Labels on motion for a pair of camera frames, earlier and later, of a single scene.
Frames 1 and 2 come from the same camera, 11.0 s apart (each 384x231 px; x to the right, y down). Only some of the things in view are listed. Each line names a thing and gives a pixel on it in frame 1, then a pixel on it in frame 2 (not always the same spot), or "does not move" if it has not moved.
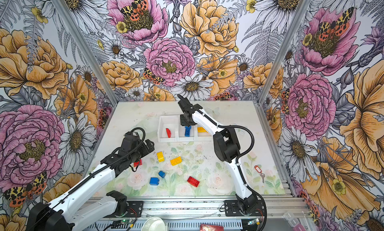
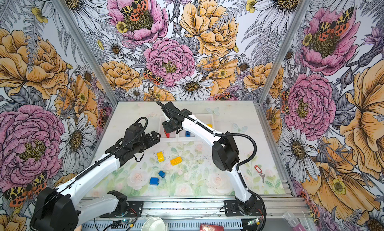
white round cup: (154, 223) does not move
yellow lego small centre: (160, 156) does not move
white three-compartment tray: (170, 129) does not move
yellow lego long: (176, 161) does not move
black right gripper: (182, 122) -> (168, 129)
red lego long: (192, 181) -> (168, 134)
